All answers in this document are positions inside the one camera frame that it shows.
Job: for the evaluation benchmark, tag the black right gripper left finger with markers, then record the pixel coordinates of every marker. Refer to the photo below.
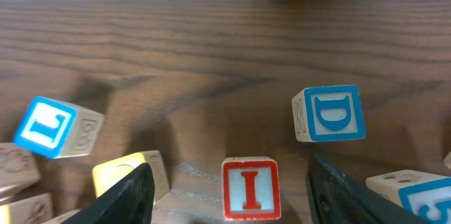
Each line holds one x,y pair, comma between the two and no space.
130,200

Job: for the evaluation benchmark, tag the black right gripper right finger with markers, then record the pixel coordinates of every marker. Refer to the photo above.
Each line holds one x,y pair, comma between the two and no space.
337,198

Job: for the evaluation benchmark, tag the red I block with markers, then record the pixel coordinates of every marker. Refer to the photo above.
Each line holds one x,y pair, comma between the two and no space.
251,189

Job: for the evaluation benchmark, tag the yellow block upper middle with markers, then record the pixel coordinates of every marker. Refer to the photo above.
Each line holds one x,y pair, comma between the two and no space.
107,174

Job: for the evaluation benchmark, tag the blue D block top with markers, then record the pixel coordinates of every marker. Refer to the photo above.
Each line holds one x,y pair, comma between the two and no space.
328,114

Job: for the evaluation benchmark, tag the blue 5 block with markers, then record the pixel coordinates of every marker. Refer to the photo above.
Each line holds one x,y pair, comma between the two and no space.
426,195

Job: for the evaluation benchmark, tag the yellow S block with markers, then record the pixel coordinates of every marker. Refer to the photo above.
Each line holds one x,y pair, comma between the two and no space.
33,210

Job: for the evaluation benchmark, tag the blue L block top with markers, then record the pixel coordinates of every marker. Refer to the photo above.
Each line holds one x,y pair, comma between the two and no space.
58,129

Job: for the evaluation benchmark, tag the green Z block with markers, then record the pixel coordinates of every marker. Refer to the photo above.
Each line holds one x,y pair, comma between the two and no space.
18,170

